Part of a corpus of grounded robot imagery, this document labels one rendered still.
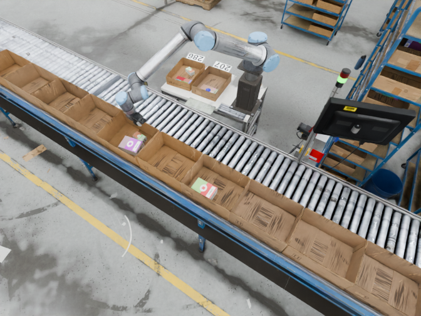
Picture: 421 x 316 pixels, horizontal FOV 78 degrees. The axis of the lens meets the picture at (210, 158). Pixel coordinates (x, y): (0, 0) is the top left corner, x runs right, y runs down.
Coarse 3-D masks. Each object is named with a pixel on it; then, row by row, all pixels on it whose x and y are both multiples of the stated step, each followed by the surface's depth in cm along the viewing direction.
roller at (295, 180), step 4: (300, 168) 221; (304, 168) 223; (296, 172) 219; (300, 172) 218; (296, 176) 216; (300, 176) 217; (292, 180) 215; (296, 180) 214; (292, 184) 211; (296, 184) 213; (288, 188) 210; (292, 188) 209; (288, 192) 207; (292, 192) 208; (288, 196) 205
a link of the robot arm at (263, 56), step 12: (192, 36) 165; (204, 36) 159; (216, 36) 166; (204, 48) 165; (216, 48) 170; (228, 48) 174; (240, 48) 179; (252, 48) 185; (264, 48) 191; (252, 60) 192; (264, 60) 193; (276, 60) 196
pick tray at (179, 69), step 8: (176, 64) 284; (184, 64) 298; (192, 64) 293; (200, 64) 289; (176, 72) 290; (184, 72) 291; (200, 72) 282; (168, 80) 275; (176, 80) 269; (192, 80) 270; (184, 88) 274
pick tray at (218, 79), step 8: (208, 72) 289; (216, 72) 286; (224, 72) 281; (200, 80) 280; (208, 80) 284; (216, 80) 284; (224, 80) 284; (192, 88) 267; (200, 88) 262; (216, 88) 276; (224, 88) 275; (200, 96) 270; (208, 96) 264; (216, 96) 262
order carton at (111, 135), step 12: (120, 120) 215; (108, 132) 209; (120, 132) 218; (132, 132) 217; (144, 132) 218; (156, 132) 197; (108, 144) 197; (144, 144) 211; (120, 156) 206; (132, 156) 187
